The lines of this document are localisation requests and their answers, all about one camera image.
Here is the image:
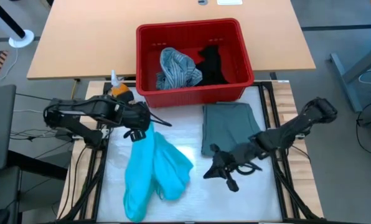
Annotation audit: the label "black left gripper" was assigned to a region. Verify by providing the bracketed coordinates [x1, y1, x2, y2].
[115, 100, 173, 131]

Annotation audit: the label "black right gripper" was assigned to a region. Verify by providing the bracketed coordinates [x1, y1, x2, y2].
[202, 142, 263, 193]

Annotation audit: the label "turquoise garment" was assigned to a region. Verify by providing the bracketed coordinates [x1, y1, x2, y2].
[123, 122, 195, 223]

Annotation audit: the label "grey-green trousers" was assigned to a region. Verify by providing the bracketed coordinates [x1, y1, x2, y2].
[201, 101, 263, 158]

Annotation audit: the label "red plastic laundry bin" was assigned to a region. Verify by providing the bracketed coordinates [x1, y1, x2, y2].
[135, 17, 256, 109]

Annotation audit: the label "orange spray bottle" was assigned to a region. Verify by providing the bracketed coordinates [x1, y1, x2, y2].
[110, 69, 135, 105]

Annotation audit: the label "blue grey striped garment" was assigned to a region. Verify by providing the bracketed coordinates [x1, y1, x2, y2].
[156, 47, 204, 91]

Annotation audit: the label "black garment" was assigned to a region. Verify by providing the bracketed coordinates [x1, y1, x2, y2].
[194, 45, 230, 87]

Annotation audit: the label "large tan wooden desk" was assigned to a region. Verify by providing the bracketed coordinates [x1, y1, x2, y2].
[26, 0, 316, 81]

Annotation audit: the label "white pole stand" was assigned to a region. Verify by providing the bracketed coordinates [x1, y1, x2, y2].
[0, 0, 35, 49]

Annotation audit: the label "grey metal table leg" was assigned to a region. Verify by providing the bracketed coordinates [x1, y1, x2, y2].
[329, 39, 371, 113]

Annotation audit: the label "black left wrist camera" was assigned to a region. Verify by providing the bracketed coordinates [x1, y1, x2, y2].
[123, 128, 148, 143]

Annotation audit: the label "black aluminium table frame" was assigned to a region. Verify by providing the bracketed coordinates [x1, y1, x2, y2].
[56, 80, 322, 224]

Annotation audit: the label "yellow cable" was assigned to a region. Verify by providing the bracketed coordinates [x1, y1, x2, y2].
[69, 79, 80, 100]

